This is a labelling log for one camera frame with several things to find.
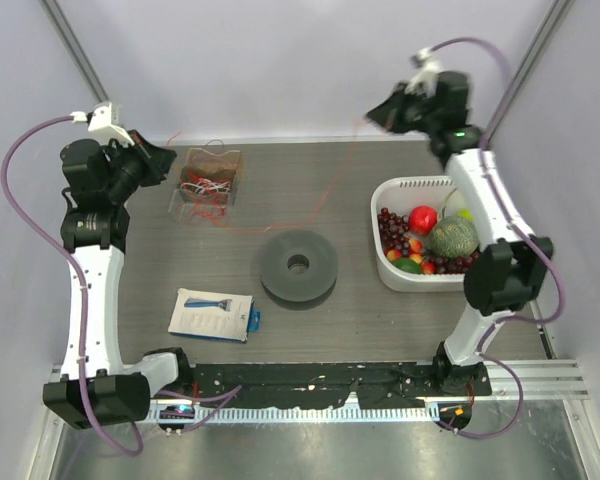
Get blue razor package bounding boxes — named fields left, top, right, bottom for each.
left=168, top=288, right=261, bottom=343

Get clear cable box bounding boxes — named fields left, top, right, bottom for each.
left=168, top=140, right=243, bottom=225

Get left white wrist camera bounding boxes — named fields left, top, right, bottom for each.
left=70, top=101, right=135, bottom=147

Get green avocado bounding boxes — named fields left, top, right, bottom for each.
left=392, top=258, right=422, bottom=275

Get green pear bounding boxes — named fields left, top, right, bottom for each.
left=456, top=209, right=473, bottom=222

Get white plastic basket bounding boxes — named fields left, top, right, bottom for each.
left=370, top=176, right=469, bottom=293

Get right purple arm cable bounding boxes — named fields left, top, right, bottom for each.
left=429, top=37, right=567, bottom=442

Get small peach fruits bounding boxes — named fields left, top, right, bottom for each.
left=385, top=240, right=426, bottom=265

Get aluminium frame rail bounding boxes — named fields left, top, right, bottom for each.
left=43, top=361, right=586, bottom=417

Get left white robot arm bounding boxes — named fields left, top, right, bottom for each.
left=43, top=130, right=193, bottom=430

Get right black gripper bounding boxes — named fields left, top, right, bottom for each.
left=364, top=82, right=440, bottom=137

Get orange thin cable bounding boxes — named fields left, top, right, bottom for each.
left=165, top=112, right=396, bottom=235

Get green netted melon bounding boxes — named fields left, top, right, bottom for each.
left=427, top=216, right=479, bottom=258

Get white slotted cable duct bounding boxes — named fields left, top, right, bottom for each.
left=142, top=402, right=439, bottom=425

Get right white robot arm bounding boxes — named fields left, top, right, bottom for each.
left=366, top=71, right=553, bottom=395

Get red grape bunch left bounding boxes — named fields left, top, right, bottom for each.
left=377, top=207, right=410, bottom=256

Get red apple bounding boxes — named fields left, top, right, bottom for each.
left=408, top=205, right=438, bottom=236

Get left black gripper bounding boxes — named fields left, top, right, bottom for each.
left=103, top=130, right=176, bottom=202

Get white cables in box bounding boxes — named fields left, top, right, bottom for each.
left=181, top=174, right=233, bottom=199

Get grey cable spool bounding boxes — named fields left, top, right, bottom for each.
left=259, top=229, right=339, bottom=311

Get red cables in box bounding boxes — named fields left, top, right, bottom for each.
left=177, top=199, right=229, bottom=224

